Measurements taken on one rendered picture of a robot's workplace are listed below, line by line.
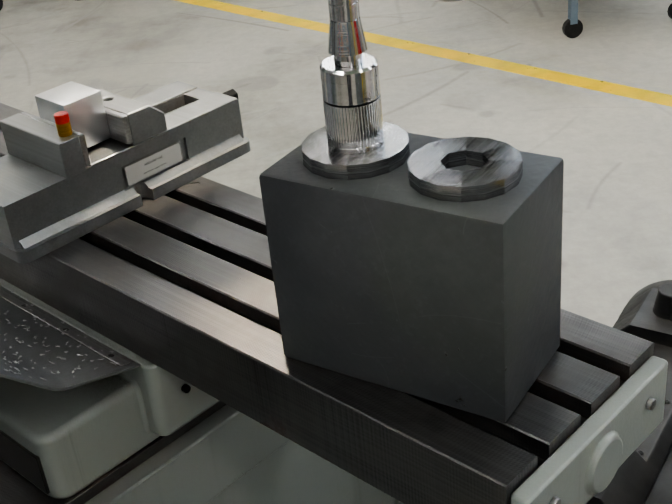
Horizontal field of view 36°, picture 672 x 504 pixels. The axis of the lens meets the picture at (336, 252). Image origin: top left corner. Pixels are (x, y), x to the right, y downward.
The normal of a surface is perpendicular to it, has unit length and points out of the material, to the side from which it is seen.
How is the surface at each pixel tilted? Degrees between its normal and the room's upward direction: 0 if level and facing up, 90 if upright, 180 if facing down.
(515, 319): 90
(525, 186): 0
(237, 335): 0
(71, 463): 90
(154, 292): 0
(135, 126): 90
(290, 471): 90
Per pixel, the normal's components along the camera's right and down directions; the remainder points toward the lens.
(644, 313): -0.10, -0.86
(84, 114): 0.73, 0.29
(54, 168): -0.68, 0.43
